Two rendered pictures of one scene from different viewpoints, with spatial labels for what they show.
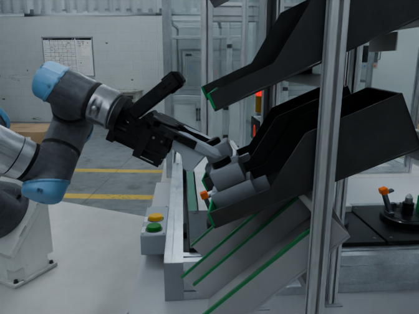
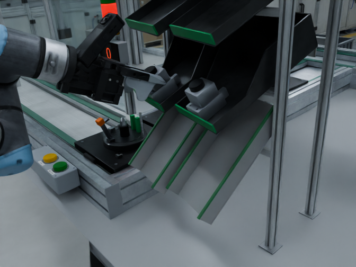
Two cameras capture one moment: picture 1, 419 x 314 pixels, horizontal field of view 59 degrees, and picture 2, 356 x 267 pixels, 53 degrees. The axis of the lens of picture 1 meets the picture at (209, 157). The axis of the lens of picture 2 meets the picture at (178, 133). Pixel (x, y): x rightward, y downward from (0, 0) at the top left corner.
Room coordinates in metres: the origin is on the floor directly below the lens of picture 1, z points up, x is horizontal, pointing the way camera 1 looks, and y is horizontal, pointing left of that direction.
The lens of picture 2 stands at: (0.04, 0.39, 1.48)
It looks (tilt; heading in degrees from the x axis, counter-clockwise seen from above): 26 degrees down; 325
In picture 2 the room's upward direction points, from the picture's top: 4 degrees counter-clockwise
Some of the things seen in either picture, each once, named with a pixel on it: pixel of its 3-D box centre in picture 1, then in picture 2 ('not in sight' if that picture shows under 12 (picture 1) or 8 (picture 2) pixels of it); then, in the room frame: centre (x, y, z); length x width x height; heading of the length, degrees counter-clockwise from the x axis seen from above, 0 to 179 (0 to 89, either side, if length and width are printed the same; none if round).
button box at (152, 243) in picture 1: (156, 228); (52, 167); (1.02, 0.16, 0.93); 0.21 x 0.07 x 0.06; 4
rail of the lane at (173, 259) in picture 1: (178, 209); (47, 145); (1.22, 0.11, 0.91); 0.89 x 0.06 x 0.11; 4
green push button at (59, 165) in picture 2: (154, 228); (60, 167); (0.95, 0.15, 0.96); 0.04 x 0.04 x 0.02
